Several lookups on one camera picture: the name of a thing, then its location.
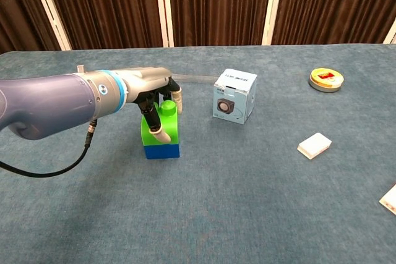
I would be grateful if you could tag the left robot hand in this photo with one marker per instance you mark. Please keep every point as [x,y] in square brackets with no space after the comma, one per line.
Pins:
[145,83]

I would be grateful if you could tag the green toy building block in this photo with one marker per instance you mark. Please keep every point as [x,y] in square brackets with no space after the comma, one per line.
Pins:
[168,126]

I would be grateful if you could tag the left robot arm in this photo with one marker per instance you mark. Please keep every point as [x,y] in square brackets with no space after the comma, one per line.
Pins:
[52,103]

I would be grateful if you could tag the blue toy building block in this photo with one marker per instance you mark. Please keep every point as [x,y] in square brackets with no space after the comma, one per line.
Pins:
[162,151]

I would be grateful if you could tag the clear plastic ruler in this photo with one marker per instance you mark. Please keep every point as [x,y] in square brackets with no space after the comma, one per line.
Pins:
[198,78]

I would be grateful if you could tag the light blue speaker box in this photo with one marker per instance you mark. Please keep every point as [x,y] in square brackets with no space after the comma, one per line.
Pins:
[232,103]

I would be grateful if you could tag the brown curtain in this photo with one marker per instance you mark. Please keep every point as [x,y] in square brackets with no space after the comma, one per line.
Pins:
[216,4]

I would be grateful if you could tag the small white box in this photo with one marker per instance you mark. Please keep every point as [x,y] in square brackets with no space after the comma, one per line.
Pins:
[314,145]

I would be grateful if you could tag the round yellow tin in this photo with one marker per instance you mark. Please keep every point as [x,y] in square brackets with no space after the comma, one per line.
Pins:
[326,79]

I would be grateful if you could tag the white card box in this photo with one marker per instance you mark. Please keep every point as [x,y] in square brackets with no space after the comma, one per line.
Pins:
[389,199]

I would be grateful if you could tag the white screen frame post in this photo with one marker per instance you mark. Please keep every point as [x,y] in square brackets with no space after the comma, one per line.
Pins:
[164,7]
[273,5]
[391,33]
[49,7]

